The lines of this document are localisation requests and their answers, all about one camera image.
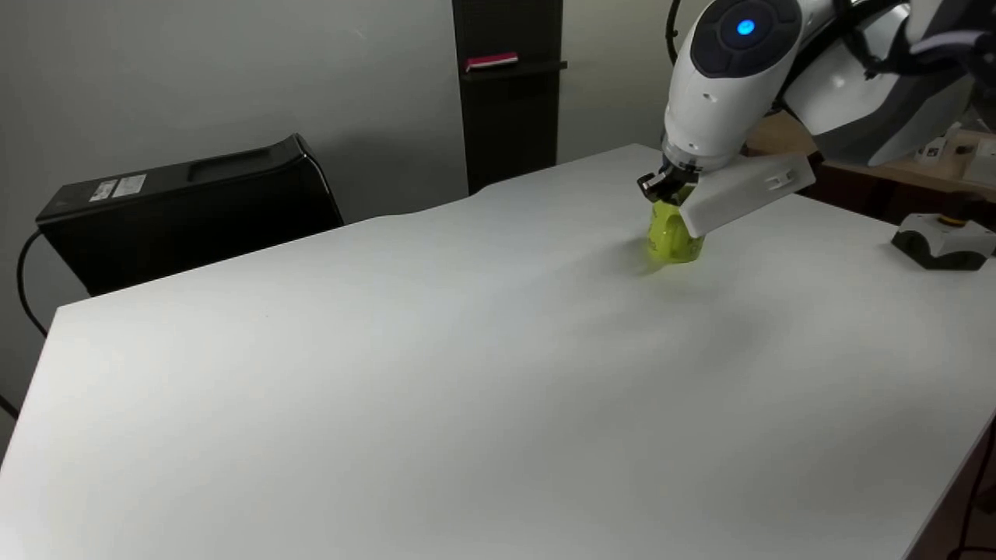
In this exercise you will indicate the green mug with print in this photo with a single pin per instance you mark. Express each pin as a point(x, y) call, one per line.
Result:
point(671, 237)

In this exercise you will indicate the wooden side table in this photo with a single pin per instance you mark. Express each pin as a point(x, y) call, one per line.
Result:
point(913, 173)

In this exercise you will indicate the black computer tower case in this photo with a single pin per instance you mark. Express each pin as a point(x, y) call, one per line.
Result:
point(187, 212)

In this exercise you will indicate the black tall shelf unit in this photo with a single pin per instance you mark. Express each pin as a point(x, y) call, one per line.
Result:
point(507, 114)

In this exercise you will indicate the pink book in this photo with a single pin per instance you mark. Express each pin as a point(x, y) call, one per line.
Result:
point(490, 60)

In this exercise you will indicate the black white emergency stop button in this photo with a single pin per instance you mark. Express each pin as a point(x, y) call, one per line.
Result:
point(941, 239)

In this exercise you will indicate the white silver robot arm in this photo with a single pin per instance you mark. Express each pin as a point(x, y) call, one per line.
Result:
point(748, 72)

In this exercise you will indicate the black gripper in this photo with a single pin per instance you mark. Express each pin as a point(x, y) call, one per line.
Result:
point(667, 181)

